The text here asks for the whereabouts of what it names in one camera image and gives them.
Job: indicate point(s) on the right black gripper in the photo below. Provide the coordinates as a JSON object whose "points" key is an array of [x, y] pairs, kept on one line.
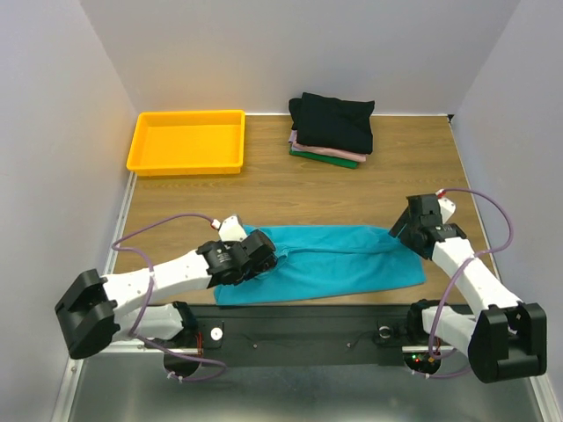
{"points": [[407, 226]]}

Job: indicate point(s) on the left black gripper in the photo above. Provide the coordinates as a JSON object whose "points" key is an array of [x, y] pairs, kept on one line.
{"points": [[266, 264]]}

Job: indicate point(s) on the teal t shirt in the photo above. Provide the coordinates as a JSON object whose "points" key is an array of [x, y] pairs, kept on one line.
{"points": [[317, 261]]}

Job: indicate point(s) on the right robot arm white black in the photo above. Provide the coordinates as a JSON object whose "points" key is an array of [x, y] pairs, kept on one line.
{"points": [[484, 299]]}

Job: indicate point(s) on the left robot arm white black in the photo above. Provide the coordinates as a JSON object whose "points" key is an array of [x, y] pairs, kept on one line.
{"points": [[95, 310]]}

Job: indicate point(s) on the folded pink t shirt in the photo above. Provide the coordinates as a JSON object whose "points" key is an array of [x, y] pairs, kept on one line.
{"points": [[355, 157]]}

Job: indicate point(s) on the folded green t shirt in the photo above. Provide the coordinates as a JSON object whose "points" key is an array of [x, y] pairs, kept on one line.
{"points": [[341, 162]]}

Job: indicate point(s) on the folded black t shirt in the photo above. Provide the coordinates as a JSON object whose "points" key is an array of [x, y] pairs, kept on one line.
{"points": [[332, 123]]}

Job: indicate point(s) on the yellow plastic tray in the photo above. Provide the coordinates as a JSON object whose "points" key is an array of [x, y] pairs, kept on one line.
{"points": [[187, 143]]}

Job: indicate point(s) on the folded lavender t shirt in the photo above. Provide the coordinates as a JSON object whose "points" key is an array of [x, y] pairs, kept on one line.
{"points": [[292, 137]]}

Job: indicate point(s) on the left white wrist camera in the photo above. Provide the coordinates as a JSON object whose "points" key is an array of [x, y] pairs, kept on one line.
{"points": [[230, 229]]}

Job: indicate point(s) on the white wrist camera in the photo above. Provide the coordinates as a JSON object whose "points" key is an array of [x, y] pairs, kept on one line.
{"points": [[447, 206], [230, 229]]}

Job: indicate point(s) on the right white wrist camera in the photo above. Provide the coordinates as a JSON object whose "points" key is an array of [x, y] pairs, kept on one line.
{"points": [[447, 206]]}

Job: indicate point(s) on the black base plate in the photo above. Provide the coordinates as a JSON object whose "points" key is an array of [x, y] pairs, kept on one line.
{"points": [[333, 335]]}

